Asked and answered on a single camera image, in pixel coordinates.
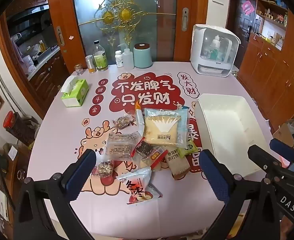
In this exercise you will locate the white and red jujube packet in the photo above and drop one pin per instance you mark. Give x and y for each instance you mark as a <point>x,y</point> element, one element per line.
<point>136,187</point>

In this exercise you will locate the white pill bottle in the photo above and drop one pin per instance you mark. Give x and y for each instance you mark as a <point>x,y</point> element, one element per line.
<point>119,59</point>

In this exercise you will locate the dark brown entrance door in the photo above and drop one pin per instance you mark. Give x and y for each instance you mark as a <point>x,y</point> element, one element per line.
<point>242,30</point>

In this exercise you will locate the glass sliding door gold ornament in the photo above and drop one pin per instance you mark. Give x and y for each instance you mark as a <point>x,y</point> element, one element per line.
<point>126,17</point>

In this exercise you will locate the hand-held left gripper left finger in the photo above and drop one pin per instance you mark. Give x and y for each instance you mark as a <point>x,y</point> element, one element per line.
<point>83,171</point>

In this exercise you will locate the clear packet with red label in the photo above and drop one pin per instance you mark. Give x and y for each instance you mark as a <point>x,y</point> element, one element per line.
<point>152,155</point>

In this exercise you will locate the brown cracker packet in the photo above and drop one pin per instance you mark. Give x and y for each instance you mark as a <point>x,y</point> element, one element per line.
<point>178,165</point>

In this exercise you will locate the small clear nut packet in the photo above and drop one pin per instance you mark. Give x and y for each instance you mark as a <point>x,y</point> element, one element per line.
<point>103,168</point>

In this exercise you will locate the small drinking glass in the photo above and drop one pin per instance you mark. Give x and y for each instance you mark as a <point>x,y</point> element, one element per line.
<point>78,69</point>

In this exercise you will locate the orange and grey snack packet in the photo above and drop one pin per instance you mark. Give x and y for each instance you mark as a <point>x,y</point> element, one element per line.
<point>138,110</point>

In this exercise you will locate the pink printed tablecloth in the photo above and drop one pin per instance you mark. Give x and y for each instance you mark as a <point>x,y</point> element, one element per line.
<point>106,215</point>

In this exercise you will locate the kitchen counter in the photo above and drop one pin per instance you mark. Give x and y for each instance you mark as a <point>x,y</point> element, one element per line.
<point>44,60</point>

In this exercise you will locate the metal drink can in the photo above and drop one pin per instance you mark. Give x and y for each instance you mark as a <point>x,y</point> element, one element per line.
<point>90,63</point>

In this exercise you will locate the teal canister with brown lid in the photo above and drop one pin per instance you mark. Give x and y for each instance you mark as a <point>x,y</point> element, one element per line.
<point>143,56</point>

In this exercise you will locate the glass bottle with green label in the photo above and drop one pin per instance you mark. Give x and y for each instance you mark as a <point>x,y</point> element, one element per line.
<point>100,57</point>

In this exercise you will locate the large clear bread packet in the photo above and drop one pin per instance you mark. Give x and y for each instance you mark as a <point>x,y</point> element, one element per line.
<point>162,127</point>

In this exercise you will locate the cardboard box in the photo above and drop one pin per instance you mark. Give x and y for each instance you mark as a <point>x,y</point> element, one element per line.
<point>283,135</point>

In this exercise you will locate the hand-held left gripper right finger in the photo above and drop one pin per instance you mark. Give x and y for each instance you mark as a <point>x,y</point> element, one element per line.
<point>214,177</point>

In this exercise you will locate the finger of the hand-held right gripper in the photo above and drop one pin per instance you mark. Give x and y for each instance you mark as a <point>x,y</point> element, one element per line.
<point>283,148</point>
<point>262,157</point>

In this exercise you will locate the small green snack packet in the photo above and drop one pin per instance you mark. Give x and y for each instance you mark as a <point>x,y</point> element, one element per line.
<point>190,150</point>

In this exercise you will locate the clear dark nut snack packet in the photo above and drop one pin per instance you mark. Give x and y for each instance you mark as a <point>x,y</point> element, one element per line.
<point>123,123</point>

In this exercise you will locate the white plastic bin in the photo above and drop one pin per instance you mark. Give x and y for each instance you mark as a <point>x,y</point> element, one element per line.
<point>227,130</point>

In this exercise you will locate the clear pastry packet black print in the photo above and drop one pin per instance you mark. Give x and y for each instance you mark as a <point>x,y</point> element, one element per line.
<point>120,143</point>

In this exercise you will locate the brown wooden cabinet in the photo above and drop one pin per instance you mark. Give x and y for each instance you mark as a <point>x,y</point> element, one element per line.
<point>269,70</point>

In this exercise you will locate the pink door decoration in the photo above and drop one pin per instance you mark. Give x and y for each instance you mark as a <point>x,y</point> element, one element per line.
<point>248,7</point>

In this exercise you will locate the white countertop sterilizer cabinet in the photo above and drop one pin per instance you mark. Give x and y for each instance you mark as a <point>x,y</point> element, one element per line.
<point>213,52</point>

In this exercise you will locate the small blue snack packet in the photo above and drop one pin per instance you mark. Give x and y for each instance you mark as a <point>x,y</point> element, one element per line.
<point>184,107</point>

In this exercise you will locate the green tissue box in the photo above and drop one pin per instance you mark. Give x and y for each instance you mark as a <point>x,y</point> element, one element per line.
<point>75,95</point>

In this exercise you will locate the white squeeze wash bottle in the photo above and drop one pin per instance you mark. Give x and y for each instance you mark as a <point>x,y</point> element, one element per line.
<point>127,58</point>

